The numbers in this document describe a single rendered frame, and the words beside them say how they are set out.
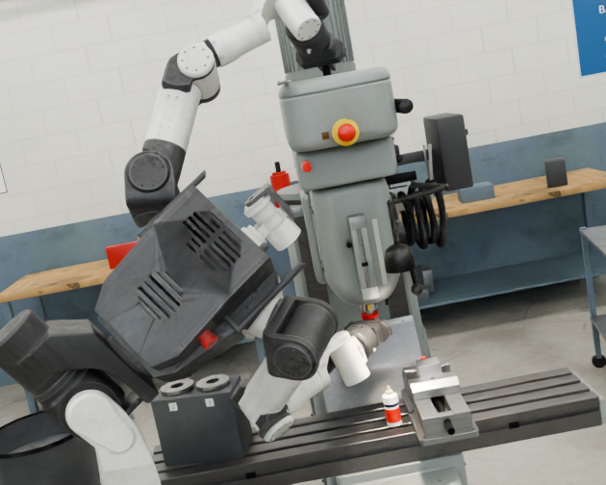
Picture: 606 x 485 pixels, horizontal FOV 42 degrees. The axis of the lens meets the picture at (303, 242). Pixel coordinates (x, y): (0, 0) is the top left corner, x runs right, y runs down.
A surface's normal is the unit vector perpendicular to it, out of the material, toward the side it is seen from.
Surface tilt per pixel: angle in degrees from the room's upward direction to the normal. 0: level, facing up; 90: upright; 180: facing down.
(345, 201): 90
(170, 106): 62
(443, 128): 90
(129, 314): 74
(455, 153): 90
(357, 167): 90
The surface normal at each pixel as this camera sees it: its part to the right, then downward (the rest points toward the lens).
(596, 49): 0.04, 0.18
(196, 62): -0.02, -0.30
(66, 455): 0.73, 0.06
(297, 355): -0.32, 0.49
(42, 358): 0.33, 0.11
